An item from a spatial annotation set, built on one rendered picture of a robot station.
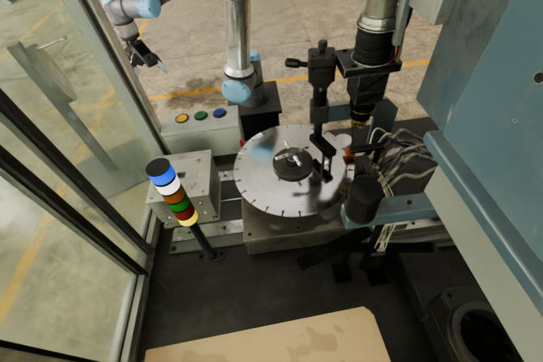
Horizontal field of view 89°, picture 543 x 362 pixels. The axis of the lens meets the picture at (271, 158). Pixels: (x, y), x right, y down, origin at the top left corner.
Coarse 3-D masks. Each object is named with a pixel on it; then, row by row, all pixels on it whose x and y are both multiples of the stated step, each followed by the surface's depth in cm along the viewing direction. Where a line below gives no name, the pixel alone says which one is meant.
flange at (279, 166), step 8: (280, 152) 78; (304, 152) 78; (280, 160) 76; (304, 160) 76; (312, 160) 76; (280, 168) 74; (288, 168) 74; (296, 168) 74; (304, 168) 74; (312, 168) 75; (280, 176) 74; (288, 176) 72; (296, 176) 72; (304, 176) 73
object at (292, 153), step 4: (284, 144) 76; (288, 144) 75; (288, 148) 73; (292, 148) 73; (296, 148) 73; (300, 148) 73; (304, 148) 73; (308, 148) 74; (288, 152) 72; (292, 152) 72; (296, 152) 72; (280, 156) 72; (284, 156) 72; (288, 156) 73; (292, 156) 72; (296, 156) 72; (288, 160) 74; (292, 160) 73; (296, 160) 71; (300, 164) 70
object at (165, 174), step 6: (150, 162) 52; (156, 162) 52; (162, 162) 52; (168, 162) 52; (150, 168) 51; (156, 168) 51; (162, 168) 51; (168, 168) 51; (150, 174) 50; (156, 174) 50; (162, 174) 50; (168, 174) 51; (174, 174) 53; (156, 180) 51; (162, 180) 51; (168, 180) 52
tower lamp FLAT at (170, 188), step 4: (176, 176) 54; (172, 180) 53; (176, 180) 54; (168, 184) 52; (172, 184) 53; (176, 184) 54; (180, 184) 56; (160, 188) 53; (164, 188) 53; (168, 188) 53; (172, 188) 54; (176, 188) 55; (160, 192) 55; (164, 192) 54; (168, 192) 54; (172, 192) 54
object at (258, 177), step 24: (264, 144) 83; (312, 144) 81; (336, 144) 80; (240, 168) 77; (264, 168) 76; (336, 168) 74; (240, 192) 72; (264, 192) 71; (288, 192) 70; (312, 192) 70; (336, 192) 69; (288, 216) 66
